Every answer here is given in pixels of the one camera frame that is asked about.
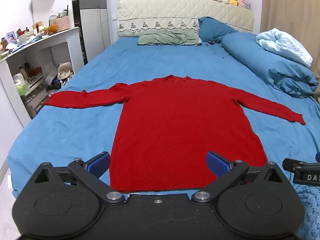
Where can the orange plush toy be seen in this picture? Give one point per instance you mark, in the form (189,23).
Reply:
(52,28)

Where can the wicker basket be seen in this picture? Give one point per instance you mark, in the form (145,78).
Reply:
(63,23)

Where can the beige cloth bag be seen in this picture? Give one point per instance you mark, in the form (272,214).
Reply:
(64,70)

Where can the light blue blanket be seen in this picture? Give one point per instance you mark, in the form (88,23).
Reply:
(285,45)

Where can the clear bottle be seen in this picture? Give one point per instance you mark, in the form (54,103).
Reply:
(52,18)

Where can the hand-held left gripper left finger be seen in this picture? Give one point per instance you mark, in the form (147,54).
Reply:
(100,163)

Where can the blue pillow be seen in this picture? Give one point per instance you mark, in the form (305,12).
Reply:
(215,30)

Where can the grey and white wardrobe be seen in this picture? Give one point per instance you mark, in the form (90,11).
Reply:
(92,17)

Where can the red knit sweater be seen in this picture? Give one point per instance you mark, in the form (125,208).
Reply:
(180,130)

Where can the blue fluffy rug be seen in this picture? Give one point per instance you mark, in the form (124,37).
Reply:
(310,210)

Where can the clear plastic drawer unit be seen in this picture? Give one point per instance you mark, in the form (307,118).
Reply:
(35,97)

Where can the pale pink plush toy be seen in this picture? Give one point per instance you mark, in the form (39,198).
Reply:
(244,2)

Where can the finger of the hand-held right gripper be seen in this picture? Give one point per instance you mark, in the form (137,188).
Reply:
(290,164)

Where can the rolled blue duvet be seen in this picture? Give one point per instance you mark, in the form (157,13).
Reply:
(265,62)

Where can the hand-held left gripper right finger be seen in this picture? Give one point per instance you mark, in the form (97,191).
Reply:
(217,163)

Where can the green pillow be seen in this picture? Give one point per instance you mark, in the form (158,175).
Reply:
(162,38)

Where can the white cluttered desk shelf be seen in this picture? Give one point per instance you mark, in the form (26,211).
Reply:
(62,38)

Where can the beige curtain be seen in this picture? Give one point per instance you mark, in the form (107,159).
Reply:
(292,10)

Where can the cream quilted headboard cover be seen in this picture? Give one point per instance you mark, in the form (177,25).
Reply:
(175,12)

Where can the bed with blue sheet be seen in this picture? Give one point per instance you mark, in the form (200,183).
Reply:
(100,67)

